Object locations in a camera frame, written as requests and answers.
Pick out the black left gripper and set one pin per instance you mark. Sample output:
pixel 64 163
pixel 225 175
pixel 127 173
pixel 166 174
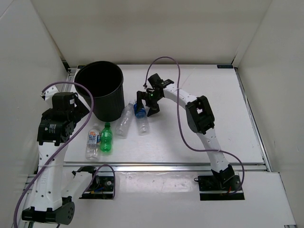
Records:
pixel 80 109

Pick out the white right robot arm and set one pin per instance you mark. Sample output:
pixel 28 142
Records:
pixel 200 120

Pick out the clear bottle orange blue label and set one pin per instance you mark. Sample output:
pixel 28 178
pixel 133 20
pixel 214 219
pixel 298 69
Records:
pixel 92 144

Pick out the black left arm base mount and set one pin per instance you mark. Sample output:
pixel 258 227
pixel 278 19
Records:
pixel 102 188

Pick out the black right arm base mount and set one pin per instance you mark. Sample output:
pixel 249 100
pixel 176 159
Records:
pixel 210 189

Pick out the aluminium table frame rail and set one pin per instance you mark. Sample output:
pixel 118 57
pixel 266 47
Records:
pixel 171 145

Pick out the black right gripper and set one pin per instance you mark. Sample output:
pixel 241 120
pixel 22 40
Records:
pixel 154 109

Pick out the clear unlabelled plastic bottle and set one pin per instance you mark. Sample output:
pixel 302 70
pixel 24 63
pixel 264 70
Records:
pixel 124 122

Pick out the black plastic waste bin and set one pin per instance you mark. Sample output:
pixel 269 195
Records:
pixel 104 80

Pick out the green plastic soda bottle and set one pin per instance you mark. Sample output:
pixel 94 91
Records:
pixel 106 137

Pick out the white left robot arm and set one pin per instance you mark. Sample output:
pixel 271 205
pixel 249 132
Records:
pixel 51 203

